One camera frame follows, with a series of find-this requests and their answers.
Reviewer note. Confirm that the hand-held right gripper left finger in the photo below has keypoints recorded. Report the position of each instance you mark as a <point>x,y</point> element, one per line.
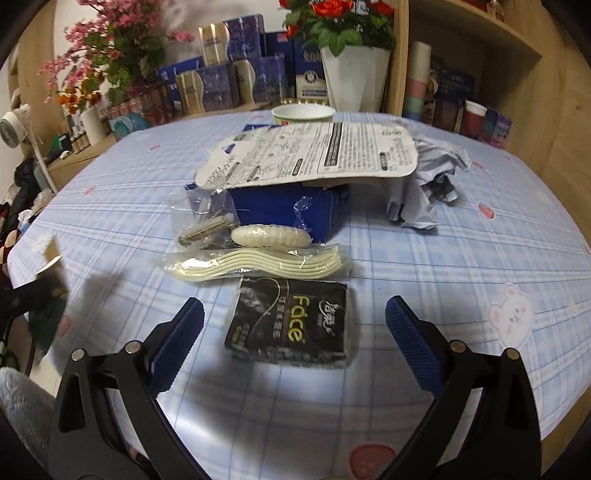
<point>178,344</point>

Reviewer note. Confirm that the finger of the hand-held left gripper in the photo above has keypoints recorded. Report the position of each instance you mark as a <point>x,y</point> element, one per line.
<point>21,295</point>

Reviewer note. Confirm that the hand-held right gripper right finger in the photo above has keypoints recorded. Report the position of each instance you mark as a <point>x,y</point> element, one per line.
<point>413,346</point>

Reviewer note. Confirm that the green and gold packet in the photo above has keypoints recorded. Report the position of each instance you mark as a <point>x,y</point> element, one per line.
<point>46,323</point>

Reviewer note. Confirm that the black tissue packet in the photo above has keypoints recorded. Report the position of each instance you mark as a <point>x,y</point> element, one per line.
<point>286,323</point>

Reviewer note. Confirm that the cream plastic cutlery packet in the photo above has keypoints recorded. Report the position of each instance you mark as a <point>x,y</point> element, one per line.
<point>258,265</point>

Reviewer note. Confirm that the clear plastic bag of screws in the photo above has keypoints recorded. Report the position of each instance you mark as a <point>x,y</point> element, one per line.
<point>203,226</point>

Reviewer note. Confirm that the white ribbed oval piece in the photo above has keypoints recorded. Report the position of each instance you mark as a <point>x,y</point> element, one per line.
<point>270,236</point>

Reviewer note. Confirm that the white paper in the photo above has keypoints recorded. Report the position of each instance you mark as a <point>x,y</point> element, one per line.
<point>425,184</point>

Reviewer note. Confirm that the blue carton box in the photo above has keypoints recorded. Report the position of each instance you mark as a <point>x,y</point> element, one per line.
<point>277,207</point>

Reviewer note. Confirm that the white printed cardboard sheet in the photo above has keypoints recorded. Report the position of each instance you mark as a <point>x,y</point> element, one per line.
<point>314,152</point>

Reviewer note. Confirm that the person's left forearm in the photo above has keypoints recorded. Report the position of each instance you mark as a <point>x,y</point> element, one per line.
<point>21,410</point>

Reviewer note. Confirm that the blue plaid tablecloth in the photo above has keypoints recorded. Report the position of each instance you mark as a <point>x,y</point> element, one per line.
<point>461,258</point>

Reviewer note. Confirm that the pile of dark clothes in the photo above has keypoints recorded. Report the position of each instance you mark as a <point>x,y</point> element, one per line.
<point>23,184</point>

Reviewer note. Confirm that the low wooden cabinet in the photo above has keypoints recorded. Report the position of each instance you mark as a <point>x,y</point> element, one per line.
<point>74,164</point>

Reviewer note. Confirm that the row of small brown bottles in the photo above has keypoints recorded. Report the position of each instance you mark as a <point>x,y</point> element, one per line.
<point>74,136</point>

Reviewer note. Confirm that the white desk fan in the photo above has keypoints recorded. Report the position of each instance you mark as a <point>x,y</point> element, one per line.
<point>11,124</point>

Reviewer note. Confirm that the white ribbed vase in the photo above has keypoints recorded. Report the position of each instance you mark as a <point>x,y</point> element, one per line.
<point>92,125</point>

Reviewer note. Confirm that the orange artificial flowers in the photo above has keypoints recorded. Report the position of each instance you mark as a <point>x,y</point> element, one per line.
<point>76,99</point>

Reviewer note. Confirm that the pink gift box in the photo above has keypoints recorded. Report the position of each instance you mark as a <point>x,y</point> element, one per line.
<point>147,108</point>

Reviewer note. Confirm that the small purple box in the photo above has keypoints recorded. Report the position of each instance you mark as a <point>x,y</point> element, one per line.
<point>497,128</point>

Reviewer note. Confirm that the red cup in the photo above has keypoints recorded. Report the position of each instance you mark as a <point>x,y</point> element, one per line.
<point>474,119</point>

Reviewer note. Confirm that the gold and blue gift box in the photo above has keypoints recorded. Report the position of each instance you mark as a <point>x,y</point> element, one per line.
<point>261,81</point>
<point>205,87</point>
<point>231,39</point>

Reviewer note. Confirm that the paper cup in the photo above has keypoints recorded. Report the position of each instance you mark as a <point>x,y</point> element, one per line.
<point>302,113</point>

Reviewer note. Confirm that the stack of pastel paper cups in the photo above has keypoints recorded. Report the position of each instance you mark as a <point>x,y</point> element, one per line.
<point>416,78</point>

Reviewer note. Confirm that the flat blue box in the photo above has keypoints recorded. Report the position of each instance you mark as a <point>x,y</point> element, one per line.
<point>178,74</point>

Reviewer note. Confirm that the gold blister pack tray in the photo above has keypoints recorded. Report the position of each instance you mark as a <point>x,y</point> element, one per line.
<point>300,100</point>

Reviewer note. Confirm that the pink artificial flower plant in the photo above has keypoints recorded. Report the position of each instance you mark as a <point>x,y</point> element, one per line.
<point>115,41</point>

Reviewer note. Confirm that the white faceted vase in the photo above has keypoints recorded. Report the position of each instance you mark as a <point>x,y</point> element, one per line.
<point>351,78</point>

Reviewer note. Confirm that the wooden shelf unit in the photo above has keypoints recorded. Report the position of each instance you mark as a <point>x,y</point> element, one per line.
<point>531,92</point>

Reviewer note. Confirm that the blue box with round emblem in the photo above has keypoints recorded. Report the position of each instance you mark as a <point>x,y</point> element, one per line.
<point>309,69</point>

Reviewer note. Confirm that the red rose bouquet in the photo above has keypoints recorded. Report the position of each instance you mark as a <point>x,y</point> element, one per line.
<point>341,23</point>

